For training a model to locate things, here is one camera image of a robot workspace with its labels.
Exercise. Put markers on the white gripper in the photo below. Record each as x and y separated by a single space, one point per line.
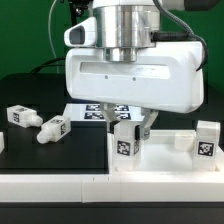
166 77

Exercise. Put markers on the white square tabletop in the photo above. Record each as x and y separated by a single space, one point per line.
168 151

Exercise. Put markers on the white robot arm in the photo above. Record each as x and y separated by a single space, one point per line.
136 52

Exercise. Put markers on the white marker base sheet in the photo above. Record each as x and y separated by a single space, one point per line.
91 112

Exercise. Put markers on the white front fence bar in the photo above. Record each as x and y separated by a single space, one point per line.
146 187

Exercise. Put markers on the white left fence piece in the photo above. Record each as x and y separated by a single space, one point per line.
1 142

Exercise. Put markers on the black camera pole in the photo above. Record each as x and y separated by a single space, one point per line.
77 9

